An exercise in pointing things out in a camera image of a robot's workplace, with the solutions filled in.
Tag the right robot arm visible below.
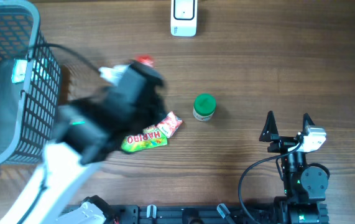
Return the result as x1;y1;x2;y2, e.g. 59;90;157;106
259;111;330;223

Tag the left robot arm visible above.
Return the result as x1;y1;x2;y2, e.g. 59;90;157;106
0;60;165;223

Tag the grey plastic mesh basket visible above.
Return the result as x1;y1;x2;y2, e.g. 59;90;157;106
0;1;62;165

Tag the white barcode scanner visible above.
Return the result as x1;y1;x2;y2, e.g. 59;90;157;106
170;0;198;37

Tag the Haribo gummy candy bag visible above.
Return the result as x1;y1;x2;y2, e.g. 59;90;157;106
121;125;168;153

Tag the red white small carton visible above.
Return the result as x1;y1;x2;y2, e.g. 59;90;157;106
156;111;183;138

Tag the small red item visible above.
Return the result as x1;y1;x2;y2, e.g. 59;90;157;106
135;55;154;67

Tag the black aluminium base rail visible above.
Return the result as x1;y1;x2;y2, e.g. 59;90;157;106
102;203;330;224

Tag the green lid jar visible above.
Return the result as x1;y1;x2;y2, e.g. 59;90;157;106
193;93;217;121

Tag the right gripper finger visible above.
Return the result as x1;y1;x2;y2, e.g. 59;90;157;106
303;113;315;131
259;111;279;142

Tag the white teal snack packet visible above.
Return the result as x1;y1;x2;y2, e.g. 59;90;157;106
11;59;28;83

